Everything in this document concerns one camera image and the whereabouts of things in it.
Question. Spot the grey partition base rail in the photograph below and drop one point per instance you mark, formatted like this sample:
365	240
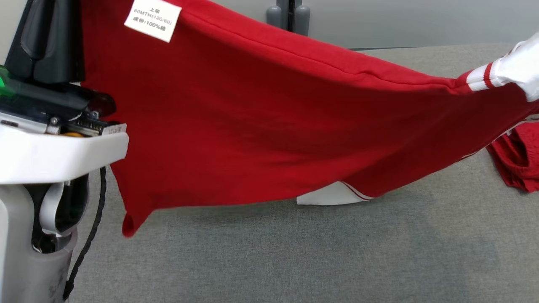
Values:
387	48

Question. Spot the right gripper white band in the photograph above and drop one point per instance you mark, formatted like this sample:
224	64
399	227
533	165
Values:
522	67

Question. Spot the red jersey with white stripes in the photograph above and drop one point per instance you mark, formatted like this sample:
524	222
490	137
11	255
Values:
273	126

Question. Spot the red shorts with white band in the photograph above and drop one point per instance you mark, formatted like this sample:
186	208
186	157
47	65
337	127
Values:
520	160

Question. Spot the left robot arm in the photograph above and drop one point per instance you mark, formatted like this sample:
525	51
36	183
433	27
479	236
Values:
21	252

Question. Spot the grey partition post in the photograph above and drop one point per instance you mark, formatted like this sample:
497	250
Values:
288	12

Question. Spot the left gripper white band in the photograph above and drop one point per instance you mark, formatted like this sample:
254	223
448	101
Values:
50	151

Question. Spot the grey cylindrical post foot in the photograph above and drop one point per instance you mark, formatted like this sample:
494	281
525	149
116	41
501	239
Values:
302	19
273	17

